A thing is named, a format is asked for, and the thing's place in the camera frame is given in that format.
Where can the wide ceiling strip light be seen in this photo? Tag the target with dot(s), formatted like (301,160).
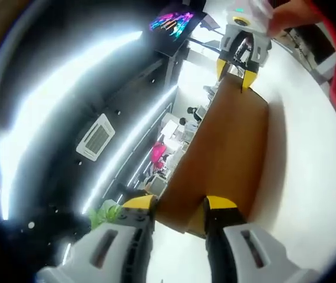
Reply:
(53,94)

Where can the person's right hand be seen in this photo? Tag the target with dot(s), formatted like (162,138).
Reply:
(294,13)

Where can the ceiling air vent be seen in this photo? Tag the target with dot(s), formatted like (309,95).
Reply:
(95,138)

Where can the cardboard shoe box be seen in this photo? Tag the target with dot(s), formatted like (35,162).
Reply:
(221,141)

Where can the green potted plant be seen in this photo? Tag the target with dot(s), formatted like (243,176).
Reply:
(103,213)

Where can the thin ceiling strip light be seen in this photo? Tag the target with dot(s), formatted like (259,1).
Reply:
(129,147)

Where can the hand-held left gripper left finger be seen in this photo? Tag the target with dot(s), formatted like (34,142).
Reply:
(112,250)

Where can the large colourful display screen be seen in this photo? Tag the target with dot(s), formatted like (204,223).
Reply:
(171,23)

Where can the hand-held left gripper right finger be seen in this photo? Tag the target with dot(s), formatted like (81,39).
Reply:
(238,250)

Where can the red wall screen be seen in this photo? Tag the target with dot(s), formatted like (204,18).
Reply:
(157,151)

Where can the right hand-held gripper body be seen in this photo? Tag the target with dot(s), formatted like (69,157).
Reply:
(250,14)

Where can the grey desk monitor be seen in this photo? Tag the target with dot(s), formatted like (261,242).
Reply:
(157,184)

